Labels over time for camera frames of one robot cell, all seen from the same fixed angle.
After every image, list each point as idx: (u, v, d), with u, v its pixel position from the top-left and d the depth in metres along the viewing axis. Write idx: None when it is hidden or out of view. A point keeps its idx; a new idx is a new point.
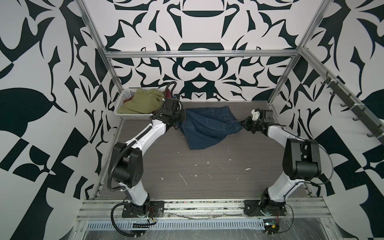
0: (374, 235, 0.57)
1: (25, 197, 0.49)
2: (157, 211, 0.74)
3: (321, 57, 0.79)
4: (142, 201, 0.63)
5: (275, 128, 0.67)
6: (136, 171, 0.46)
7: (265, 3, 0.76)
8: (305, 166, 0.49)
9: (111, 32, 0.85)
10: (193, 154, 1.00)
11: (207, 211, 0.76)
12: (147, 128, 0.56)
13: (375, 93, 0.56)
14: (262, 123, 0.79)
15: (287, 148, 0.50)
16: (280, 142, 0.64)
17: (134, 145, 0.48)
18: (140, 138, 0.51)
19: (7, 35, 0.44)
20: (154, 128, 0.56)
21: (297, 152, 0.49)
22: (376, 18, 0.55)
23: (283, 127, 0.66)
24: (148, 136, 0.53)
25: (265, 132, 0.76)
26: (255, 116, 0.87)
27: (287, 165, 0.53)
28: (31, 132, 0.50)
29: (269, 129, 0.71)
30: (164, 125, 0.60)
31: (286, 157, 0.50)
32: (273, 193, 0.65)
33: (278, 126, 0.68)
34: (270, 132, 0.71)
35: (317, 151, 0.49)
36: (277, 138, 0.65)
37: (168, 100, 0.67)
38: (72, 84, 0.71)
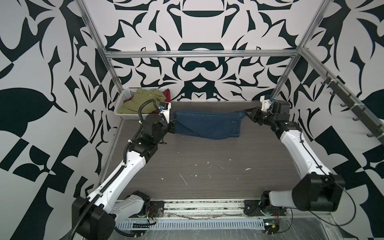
0: (374, 235, 0.58)
1: (26, 196, 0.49)
2: (157, 211, 0.74)
3: (321, 57, 0.79)
4: (138, 207, 0.61)
5: (292, 138, 0.53)
6: (102, 231, 0.39)
7: (265, 3, 0.76)
8: (321, 204, 0.41)
9: (111, 32, 0.85)
10: (193, 155, 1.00)
11: (207, 211, 0.76)
12: (118, 169, 0.46)
13: (375, 93, 0.56)
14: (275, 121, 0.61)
15: (303, 182, 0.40)
16: (293, 155, 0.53)
17: (97, 201, 0.40)
18: (107, 187, 0.42)
19: (7, 35, 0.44)
20: (127, 168, 0.47)
21: (316, 195, 0.41)
22: (376, 18, 0.55)
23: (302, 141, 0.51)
24: (119, 182, 0.44)
25: (278, 134, 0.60)
26: (264, 105, 0.70)
27: (299, 197, 0.46)
28: (31, 132, 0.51)
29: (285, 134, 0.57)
30: (143, 157, 0.50)
31: (300, 190, 0.46)
32: (273, 199, 0.64)
33: (296, 134, 0.54)
34: (283, 137, 0.58)
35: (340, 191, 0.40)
36: (292, 148, 0.54)
37: (144, 122, 0.52)
38: (72, 84, 0.71)
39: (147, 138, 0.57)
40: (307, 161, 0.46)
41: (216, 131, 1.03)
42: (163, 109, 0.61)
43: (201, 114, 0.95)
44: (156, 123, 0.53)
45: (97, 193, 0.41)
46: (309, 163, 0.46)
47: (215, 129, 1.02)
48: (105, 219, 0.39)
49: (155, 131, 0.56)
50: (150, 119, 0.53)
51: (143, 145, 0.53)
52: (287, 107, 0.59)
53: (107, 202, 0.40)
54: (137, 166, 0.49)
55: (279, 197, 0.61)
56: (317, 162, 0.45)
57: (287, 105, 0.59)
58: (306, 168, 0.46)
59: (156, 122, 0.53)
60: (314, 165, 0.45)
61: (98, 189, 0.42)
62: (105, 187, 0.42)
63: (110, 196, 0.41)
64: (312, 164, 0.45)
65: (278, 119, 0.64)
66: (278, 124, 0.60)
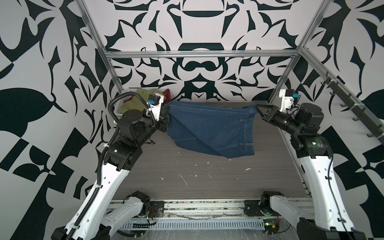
0: (374, 235, 0.58)
1: (26, 197, 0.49)
2: (157, 211, 0.74)
3: (321, 57, 0.79)
4: (138, 210, 0.62)
5: (316, 170, 0.42)
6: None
7: (265, 3, 0.76)
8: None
9: (111, 32, 0.85)
10: (193, 155, 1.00)
11: (207, 211, 0.76)
12: (92, 192, 0.39)
13: (375, 93, 0.56)
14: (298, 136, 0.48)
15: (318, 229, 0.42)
16: (311, 184, 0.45)
17: (73, 235, 0.36)
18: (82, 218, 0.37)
19: (7, 35, 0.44)
20: (103, 187, 0.39)
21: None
22: (376, 18, 0.55)
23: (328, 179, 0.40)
24: (96, 208, 0.38)
25: (300, 152, 0.46)
26: (284, 102, 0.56)
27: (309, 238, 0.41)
28: (31, 132, 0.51)
29: (308, 161, 0.44)
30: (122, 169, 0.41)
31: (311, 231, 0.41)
32: (274, 205, 0.63)
33: (325, 167, 0.41)
34: (305, 162, 0.46)
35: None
36: (314, 180, 0.43)
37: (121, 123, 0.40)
38: (72, 84, 0.71)
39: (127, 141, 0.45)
40: (328, 209, 0.38)
41: (222, 136, 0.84)
42: (152, 104, 0.53)
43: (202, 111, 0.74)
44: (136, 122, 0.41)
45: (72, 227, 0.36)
46: (329, 213, 0.38)
47: (220, 132, 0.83)
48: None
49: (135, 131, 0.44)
50: (128, 118, 0.41)
51: (121, 151, 0.42)
52: (319, 120, 0.43)
53: (86, 233, 0.36)
54: (115, 182, 0.41)
55: (280, 204, 0.60)
56: (340, 213, 0.37)
57: (322, 119, 0.42)
58: (325, 217, 0.39)
59: (134, 122, 0.41)
60: (336, 217, 0.37)
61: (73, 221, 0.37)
62: (81, 217, 0.37)
63: (87, 226, 0.36)
64: (333, 215, 0.37)
65: (302, 134, 0.48)
66: (303, 141, 0.46)
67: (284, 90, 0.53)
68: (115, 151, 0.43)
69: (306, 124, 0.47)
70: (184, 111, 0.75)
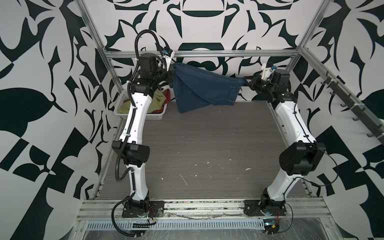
0: (374, 235, 0.58)
1: (26, 197, 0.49)
2: (157, 211, 0.74)
3: (321, 57, 0.79)
4: (144, 194, 0.65)
5: (286, 110, 0.57)
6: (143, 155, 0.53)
7: (265, 3, 0.76)
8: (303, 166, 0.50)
9: (111, 32, 0.85)
10: (193, 155, 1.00)
11: (207, 211, 0.76)
12: (131, 112, 0.51)
13: (375, 93, 0.56)
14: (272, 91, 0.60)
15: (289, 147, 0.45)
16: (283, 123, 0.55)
17: (128, 139, 0.49)
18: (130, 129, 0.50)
19: (7, 35, 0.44)
20: (139, 109, 0.51)
21: (300, 157, 0.47)
22: (376, 18, 0.55)
23: (294, 112, 0.54)
24: (139, 121, 0.51)
25: (273, 105, 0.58)
26: (265, 73, 0.69)
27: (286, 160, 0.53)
28: (31, 132, 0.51)
29: (279, 105, 0.60)
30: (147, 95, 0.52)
31: (287, 154, 0.52)
32: (272, 192, 0.65)
33: (292, 105, 0.56)
34: (278, 108, 0.61)
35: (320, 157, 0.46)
36: (284, 118, 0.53)
37: (142, 58, 0.52)
38: (72, 84, 0.71)
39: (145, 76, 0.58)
40: (296, 130, 0.51)
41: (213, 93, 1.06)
42: (166, 53, 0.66)
43: (202, 73, 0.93)
44: (153, 58, 0.55)
45: (126, 135, 0.49)
46: (297, 133, 0.50)
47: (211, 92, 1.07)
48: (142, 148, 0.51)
49: (152, 67, 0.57)
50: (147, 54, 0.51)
51: (143, 84, 0.53)
52: (287, 78, 0.59)
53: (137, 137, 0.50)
54: (146, 104, 0.53)
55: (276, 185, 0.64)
56: (305, 132, 0.50)
57: (287, 76, 0.58)
58: (294, 136, 0.52)
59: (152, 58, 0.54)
60: (302, 134, 0.49)
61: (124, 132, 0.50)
62: (129, 128, 0.50)
63: (136, 133, 0.50)
64: (300, 134, 0.50)
65: (275, 91, 0.62)
66: (275, 95, 0.61)
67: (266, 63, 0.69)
68: (139, 84, 0.53)
69: (277, 83, 0.65)
70: (188, 72, 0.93)
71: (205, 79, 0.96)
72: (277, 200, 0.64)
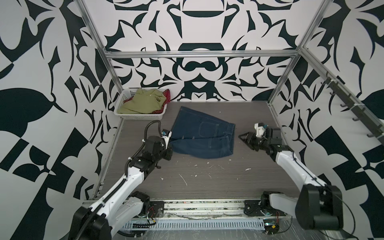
0: (374, 235, 0.57)
1: (26, 197, 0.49)
2: (157, 211, 0.74)
3: (321, 57, 0.79)
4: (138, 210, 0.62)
5: (285, 158, 0.57)
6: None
7: (265, 3, 0.76)
8: (324, 219, 0.41)
9: (111, 32, 0.85)
10: (193, 155, 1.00)
11: (207, 211, 0.76)
12: (119, 182, 0.50)
13: (375, 93, 0.57)
14: (269, 144, 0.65)
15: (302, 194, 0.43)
16: (289, 174, 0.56)
17: (99, 210, 0.42)
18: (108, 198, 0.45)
19: (7, 35, 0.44)
20: (128, 181, 0.51)
21: (317, 205, 0.41)
22: (376, 18, 0.55)
23: (295, 159, 0.55)
24: (120, 192, 0.47)
25: (272, 156, 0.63)
26: (258, 131, 0.77)
27: (303, 213, 0.44)
28: (31, 132, 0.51)
29: (278, 155, 0.61)
30: (143, 172, 0.55)
31: (302, 206, 0.44)
32: (273, 201, 0.64)
33: (289, 153, 0.59)
34: (278, 158, 0.61)
35: (340, 204, 0.40)
36: (288, 167, 0.55)
37: (147, 141, 0.60)
38: (72, 84, 0.71)
39: (147, 156, 0.62)
40: (302, 174, 0.49)
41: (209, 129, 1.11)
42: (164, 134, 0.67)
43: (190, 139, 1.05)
44: (157, 142, 0.62)
45: (100, 203, 0.43)
46: (304, 176, 0.48)
47: (207, 116, 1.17)
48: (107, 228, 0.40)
49: (156, 149, 0.63)
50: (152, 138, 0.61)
51: (142, 162, 0.58)
52: (278, 131, 0.65)
53: (109, 211, 0.42)
54: (137, 179, 0.53)
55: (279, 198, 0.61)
56: (312, 175, 0.48)
57: (278, 129, 0.65)
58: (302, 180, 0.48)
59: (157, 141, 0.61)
60: (310, 178, 0.47)
61: (100, 199, 0.44)
62: (107, 198, 0.45)
63: (111, 206, 0.43)
64: (307, 178, 0.47)
65: (271, 143, 0.69)
66: (272, 147, 0.65)
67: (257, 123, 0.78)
68: (139, 161, 0.58)
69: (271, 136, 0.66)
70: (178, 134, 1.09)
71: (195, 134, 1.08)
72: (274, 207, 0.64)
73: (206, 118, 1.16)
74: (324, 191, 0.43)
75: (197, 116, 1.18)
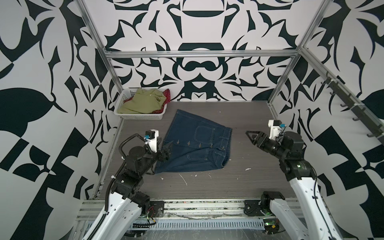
0: (374, 235, 0.57)
1: (26, 196, 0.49)
2: (157, 211, 0.74)
3: (321, 57, 0.79)
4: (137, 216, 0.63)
5: (303, 190, 0.47)
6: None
7: (265, 3, 0.76)
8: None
9: (111, 32, 0.85)
10: (192, 154, 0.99)
11: (207, 211, 0.76)
12: (99, 218, 0.45)
13: (375, 93, 0.57)
14: (283, 161, 0.54)
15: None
16: (303, 206, 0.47)
17: None
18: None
19: (7, 35, 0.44)
20: (110, 214, 0.46)
21: None
22: (375, 18, 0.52)
23: (315, 195, 0.45)
24: (101, 232, 0.43)
25: (287, 175, 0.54)
26: (273, 131, 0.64)
27: None
28: (31, 132, 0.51)
29: (296, 183, 0.50)
30: (127, 198, 0.49)
31: None
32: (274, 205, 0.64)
33: (312, 183, 0.47)
34: (294, 184, 0.51)
35: None
36: (304, 202, 0.47)
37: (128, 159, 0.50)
38: (72, 84, 0.71)
39: (131, 174, 0.56)
40: (318, 227, 0.41)
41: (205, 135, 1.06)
42: (148, 138, 0.66)
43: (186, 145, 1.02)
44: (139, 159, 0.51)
45: None
46: (321, 231, 0.41)
47: (203, 120, 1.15)
48: None
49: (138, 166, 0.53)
50: (133, 155, 0.51)
51: (126, 183, 0.51)
52: (300, 144, 0.51)
53: None
54: (120, 207, 0.48)
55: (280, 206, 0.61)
56: (330, 230, 0.40)
57: (300, 141, 0.51)
58: (317, 235, 0.41)
59: (139, 158, 0.50)
60: (328, 234, 0.40)
61: None
62: None
63: None
64: (324, 233, 0.40)
65: (288, 159, 0.55)
66: (289, 164, 0.52)
67: (272, 120, 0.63)
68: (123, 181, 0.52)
69: (289, 149, 0.58)
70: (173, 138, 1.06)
71: (190, 139, 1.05)
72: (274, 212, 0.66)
73: (202, 121, 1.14)
74: None
75: (194, 120, 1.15)
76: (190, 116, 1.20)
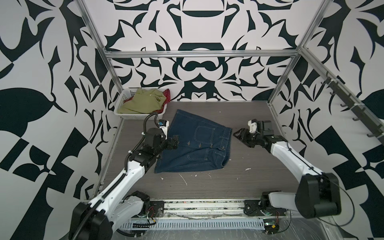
0: (374, 235, 0.58)
1: (26, 196, 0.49)
2: (157, 211, 0.74)
3: (321, 57, 0.79)
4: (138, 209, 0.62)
5: (281, 149, 0.57)
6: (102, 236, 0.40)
7: (265, 3, 0.76)
8: (325, 206, 0.42)
9: (111, 32, 0.85)
10: (192, 154, 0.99)
11: (207, 211, 0.76)
12: (119, 177, 0.49)
13: (375, 93, 0.57)
14: (263, 136, 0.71)
15: (302, 185, 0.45)
16: (288, 165, 0.54)
17: (98, 206, 0.41)
18: (106, 196, 0.43)
19: (7, 35, 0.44)
20: (128, 176, 0.49)
21: (316, 194, 0.41)
22: (376, 18, 0.55)
23: (291, 149, 0.56)
24: (119, 189, 0.46)
25: (267, 147, 0.64)
26: (252, 128, 0.79)
27: (303, 202, 0.45)
28: (31, 132, 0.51)
29: (273, 146, 0.61)
30: (143, 166, 0.53)
31: (302, 196, 0.45)
32: (274, 200, 0.64)
33: (284, 144, 0.59)
34: (274, 149, 0.61)
35: (337, 189, 0.41)
36: (285, 158, 0.55)
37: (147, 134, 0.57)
38: (72, 84, 0.71)
39: (147, 149, 0.61)
40: (299, 165, 0.49)
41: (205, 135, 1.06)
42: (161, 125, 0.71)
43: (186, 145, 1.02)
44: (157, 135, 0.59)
45: (99, 199, 0.42)
46: (301, 167, 0.48)
47: (203, 120, 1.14)
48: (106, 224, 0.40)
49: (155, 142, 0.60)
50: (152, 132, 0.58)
51: (143, 155, 0.57)
52: (269, 124, 0.66)
53: (109, 207, 0.42)
54: (138, 173, 0.52)
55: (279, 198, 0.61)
56: (308, 165, 0.48)
57: (269, 122, 0.66)
58: (300, 171, 0.48)
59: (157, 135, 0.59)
60: (307, 167, 0.47)
61: (100, 194, 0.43)
62: (106, 194, 0.44)
63: (111, 201, 0.43)
64: (304, 167, 0.48)
65: (265, 135, 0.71)
66: (266, 139, 0.65)
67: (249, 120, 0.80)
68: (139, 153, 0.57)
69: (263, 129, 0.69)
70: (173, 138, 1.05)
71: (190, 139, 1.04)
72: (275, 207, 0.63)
73: (202, 121, 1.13)
74: (321, 178, 0.44)
75: (194, 120, 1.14)
76: (190, 116, 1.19)
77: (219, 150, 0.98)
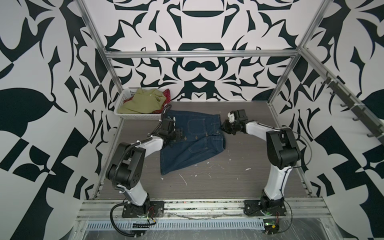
0: (374, 235, 0.58)
1: (25, 197, 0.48)
2: (157, 211, 0.74)
3: (321, 57, 0.79)
4: (142, 201, 0.63)
5: (251, 125, 0.72)
6: (136, 170, 0.47)
7: (265, 3, 0.76)
8: (287, 153, 0.53)
9: (111, 32, 0.85)
10: (190, 153, 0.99)
11: (207, 211, 0.76)
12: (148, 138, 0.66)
13: (375, 93, 0.56)
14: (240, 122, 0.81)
15: (267, 140, 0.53)
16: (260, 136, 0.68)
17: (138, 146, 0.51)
18: (143, 143, 0.55)
19: (7, 35, 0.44)
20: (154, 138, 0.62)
21: (278, 143, 0.53)
22: (376, 18, 0.55)
23: (259, 123, 0.70)
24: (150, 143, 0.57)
25: (243, 130, 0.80)
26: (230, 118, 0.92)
27: (272, 156, 0.56)
28: (31, 132, 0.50)
29: (246, 126, 0.75)
30: (162, 140, 0.66)
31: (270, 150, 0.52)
32: (270, 192, 0.66)
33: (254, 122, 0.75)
34: (247, 128, 0.75)
35: (293, 137, 0.54)
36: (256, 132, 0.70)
37: (164, 121, 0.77)
38: (72, 84, 0.71)
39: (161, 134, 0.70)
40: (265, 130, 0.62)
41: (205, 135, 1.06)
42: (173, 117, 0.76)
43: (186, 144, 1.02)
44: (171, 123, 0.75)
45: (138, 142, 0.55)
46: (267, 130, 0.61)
47: (203, 120, 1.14)
48: (142, 159, 0.49)
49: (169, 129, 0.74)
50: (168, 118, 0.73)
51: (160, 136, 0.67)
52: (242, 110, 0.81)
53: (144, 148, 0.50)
54: (159, 142, 0.64)
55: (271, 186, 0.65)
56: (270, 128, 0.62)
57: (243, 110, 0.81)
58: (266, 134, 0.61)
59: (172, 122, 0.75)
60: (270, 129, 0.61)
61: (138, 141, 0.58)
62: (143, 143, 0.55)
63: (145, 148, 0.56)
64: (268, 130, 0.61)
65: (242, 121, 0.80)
66: (241, 123, 0.78)
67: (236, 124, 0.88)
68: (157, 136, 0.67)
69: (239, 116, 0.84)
70: None
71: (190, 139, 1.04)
72: (276, 198, 0.64)
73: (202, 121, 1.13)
74: (282, 133, 0.57)
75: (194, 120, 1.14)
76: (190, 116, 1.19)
77: (215, 135, 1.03)
